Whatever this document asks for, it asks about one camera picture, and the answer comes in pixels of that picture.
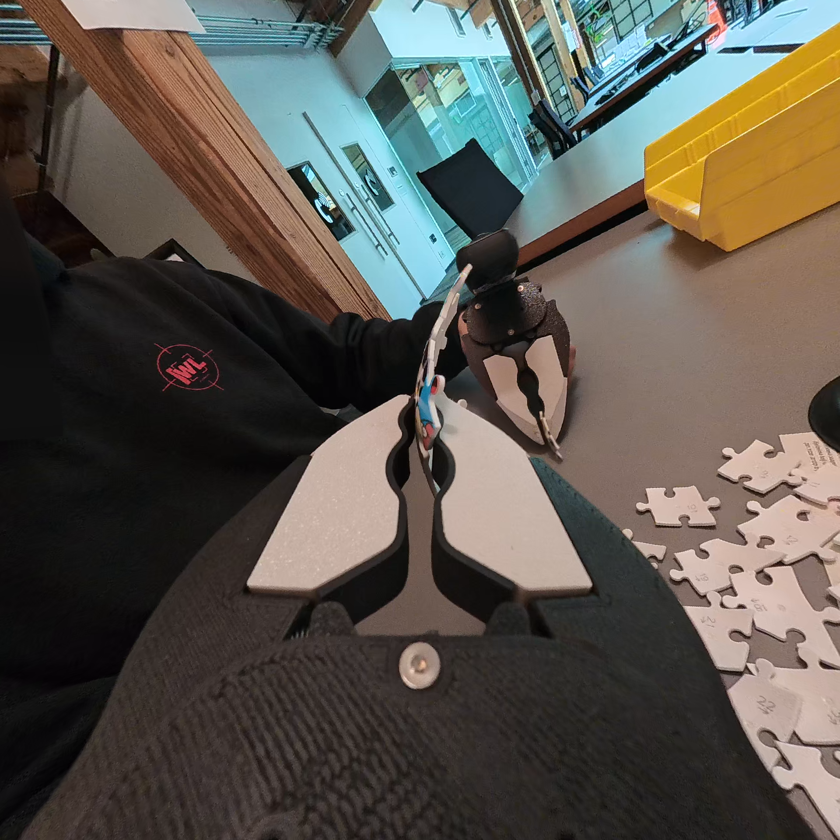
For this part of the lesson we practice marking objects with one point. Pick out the white paper notice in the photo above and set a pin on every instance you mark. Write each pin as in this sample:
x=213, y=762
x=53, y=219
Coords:
x=131, y=13

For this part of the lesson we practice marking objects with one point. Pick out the person's left forearm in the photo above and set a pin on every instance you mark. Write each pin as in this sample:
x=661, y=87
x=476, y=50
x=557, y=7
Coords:
x=387, y=354

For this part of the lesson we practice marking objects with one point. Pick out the black picture frame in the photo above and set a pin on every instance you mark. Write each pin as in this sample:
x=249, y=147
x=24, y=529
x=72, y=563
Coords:
x=174, y=253

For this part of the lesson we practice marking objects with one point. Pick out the wooden post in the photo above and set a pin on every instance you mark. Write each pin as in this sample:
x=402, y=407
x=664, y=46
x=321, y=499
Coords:
x=197, y=151

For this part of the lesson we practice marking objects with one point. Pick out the black round puzzle stand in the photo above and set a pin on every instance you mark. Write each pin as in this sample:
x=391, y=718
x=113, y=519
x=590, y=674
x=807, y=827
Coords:
x=827, y=413

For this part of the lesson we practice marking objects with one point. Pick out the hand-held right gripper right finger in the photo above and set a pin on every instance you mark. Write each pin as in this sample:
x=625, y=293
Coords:
x=512, y=518

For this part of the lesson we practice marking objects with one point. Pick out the metal conduit pipes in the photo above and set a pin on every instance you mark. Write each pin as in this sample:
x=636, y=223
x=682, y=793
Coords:
x=262, y=33

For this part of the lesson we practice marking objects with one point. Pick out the pile of white puzzle pieces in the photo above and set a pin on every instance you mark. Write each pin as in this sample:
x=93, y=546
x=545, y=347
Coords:
x=754, y=590

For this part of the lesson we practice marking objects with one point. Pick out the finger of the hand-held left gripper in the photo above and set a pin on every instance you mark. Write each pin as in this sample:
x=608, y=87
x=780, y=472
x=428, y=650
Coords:
x=552, y=380
x=508, y=384

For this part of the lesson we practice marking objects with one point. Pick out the black office chair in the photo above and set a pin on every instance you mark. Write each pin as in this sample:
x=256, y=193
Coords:
x=469, y=190

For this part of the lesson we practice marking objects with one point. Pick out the person's black sweatshirt torso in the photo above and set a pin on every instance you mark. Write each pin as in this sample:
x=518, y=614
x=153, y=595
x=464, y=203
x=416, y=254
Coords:
x=131, y=492

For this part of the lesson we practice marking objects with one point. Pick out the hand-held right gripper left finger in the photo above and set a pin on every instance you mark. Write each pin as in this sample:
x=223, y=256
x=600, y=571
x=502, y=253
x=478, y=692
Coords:
x=328, y=518

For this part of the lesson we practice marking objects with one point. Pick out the person's left hand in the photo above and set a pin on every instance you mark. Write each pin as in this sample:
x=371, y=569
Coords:
x=572, y=364

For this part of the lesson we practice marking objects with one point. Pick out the single white puzzle piece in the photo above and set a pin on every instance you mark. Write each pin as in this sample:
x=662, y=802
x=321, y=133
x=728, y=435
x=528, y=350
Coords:
x=551, y=436

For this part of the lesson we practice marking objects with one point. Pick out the curved assembled puzzle section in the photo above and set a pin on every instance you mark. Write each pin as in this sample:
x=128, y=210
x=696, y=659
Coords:
x=446, y=315

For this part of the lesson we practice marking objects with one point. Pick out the yellow plastic bin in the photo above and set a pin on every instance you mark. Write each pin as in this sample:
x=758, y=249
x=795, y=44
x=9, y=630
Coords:
x=754, y=164

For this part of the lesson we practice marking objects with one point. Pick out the black workbench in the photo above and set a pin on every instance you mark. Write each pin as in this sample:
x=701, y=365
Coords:
x=636, y=72

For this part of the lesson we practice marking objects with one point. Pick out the grey table with wooden edge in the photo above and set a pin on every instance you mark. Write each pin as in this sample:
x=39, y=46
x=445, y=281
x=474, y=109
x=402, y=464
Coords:
x=604, y=170

